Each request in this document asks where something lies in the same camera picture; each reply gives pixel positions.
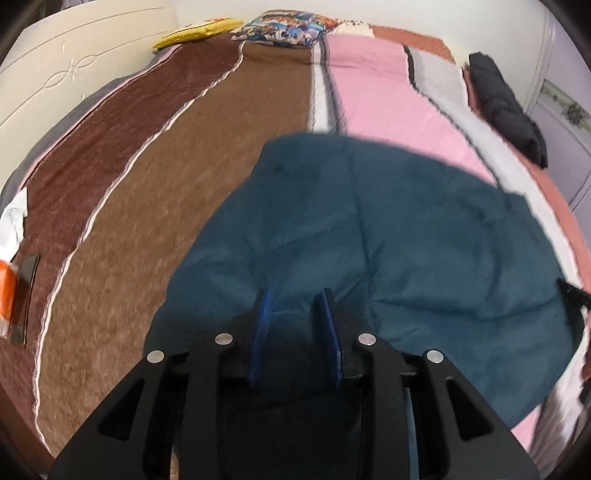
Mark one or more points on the white ornate wardrobe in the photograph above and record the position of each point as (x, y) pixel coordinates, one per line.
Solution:
(562, 112)

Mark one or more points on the yellow pillow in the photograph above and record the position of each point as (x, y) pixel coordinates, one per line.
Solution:
(201, 31)

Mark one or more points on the black smartphone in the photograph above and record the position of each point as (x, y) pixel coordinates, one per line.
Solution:
(20, 312)

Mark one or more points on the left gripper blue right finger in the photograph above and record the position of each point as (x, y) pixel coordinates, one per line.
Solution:
(328, 334)

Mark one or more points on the white bed headboard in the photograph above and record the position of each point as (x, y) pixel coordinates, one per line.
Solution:
(57, 62)

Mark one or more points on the striped brown pink bed blanket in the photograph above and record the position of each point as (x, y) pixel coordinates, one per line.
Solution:
(120, 189)

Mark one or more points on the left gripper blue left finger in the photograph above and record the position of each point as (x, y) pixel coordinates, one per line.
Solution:
(263, 311)

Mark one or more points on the teal quilted puffer jacket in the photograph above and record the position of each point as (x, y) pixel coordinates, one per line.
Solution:
(425, 254)

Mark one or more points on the colourful cartoon pillow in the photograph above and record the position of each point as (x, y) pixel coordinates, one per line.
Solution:
(286, 28)

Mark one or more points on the white crumpled tissue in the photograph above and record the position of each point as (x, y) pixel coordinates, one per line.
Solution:
(12, 225)

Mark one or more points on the folded black puffer jacket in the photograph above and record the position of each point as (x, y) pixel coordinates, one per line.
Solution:
(502, 110)

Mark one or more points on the orange white plastic bag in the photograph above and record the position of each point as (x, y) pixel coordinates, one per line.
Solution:
(9, 302)

